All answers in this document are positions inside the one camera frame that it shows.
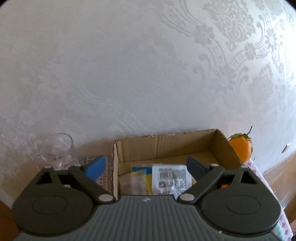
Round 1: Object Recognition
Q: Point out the patterned red green tablecloth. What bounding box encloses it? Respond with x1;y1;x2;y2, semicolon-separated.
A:
78;155;112;193

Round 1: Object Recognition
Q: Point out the brown cardboard box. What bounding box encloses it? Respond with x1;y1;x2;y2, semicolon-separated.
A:
110;129;242;197

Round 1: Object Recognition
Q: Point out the white blue foil snack packet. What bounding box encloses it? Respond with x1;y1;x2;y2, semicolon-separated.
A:
152;165;192;198

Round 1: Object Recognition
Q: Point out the clear glass cup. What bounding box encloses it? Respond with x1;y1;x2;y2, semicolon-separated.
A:
34;133;78;170

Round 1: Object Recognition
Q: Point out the orange with green leaf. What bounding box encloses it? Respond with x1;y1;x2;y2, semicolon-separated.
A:
228;126;253;164

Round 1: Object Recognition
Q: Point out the yellow snack packet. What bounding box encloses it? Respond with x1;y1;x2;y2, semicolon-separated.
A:
130;167;152;195

